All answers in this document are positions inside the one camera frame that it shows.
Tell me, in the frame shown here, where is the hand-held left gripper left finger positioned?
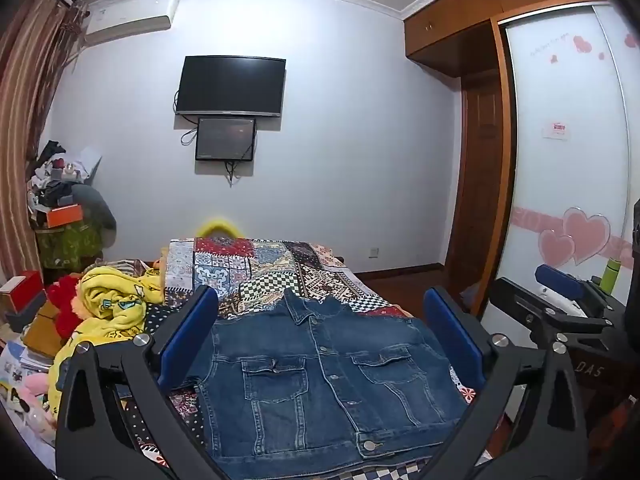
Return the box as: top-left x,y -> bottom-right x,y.
54,286 -> 222,480

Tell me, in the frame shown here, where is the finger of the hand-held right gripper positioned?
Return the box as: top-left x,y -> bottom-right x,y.
534,264 -> 608,318
487,276 -> 626,352

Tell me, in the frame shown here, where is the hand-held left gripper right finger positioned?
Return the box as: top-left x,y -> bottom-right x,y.
422,286 -> 588,480

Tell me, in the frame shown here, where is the blue denim jacket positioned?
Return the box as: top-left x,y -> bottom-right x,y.
187,290 -> 468,463

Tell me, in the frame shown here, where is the green bottle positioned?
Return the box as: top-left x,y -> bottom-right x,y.
600,259 -> 621,295

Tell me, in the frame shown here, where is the white plastic object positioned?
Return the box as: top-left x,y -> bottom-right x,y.
540,285 -> 587,318

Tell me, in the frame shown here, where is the yellow cartoon blanket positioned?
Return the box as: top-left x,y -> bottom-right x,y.
50,262 -> 168,411

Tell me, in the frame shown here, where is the yellow plush toy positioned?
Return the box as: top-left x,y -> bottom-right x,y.
195,217 -> 243,239

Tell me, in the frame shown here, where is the patchwork patterned bedspread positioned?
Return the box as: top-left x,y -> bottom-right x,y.
112,236 -> 501,480

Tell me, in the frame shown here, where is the wooden room door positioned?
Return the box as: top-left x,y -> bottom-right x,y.
457,72 -> 507,277

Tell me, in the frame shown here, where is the red plush toy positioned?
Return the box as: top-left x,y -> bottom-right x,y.
46,275 -> 88,341

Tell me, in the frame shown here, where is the brown cardboard box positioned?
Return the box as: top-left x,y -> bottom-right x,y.
22,305 -> 66,361

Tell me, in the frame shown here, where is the green patterned cloth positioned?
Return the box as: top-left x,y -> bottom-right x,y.
37,222 -> 103,271

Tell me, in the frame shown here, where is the dark grey stuffed bag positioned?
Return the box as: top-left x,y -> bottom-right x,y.
70,184 -> 118,251

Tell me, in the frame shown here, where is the wooden wardrobe with white door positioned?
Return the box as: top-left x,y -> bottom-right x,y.
404,0 -> 640,321

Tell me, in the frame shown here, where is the red box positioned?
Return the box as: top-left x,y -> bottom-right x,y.
0,270 -> 46,313

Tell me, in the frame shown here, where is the orange box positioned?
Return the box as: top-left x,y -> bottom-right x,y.
45,203 -> 83,228

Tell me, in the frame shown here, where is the pink plush toy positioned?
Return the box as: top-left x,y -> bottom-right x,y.
0,375 -> 56,441

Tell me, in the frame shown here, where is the pile of clutter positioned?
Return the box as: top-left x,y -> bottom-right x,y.
25,140 -> 103,211

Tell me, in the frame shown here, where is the striped brown curtain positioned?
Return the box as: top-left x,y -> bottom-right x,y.
0,0 -> 88,281

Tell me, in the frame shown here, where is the white air conditioner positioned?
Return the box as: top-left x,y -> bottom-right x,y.
82,0 -> 180,48

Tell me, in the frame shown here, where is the small black wall monitor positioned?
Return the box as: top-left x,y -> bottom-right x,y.
195,116 -> 257,162

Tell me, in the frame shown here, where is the black wall television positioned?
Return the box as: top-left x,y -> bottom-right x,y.
175,56 -> 287,118

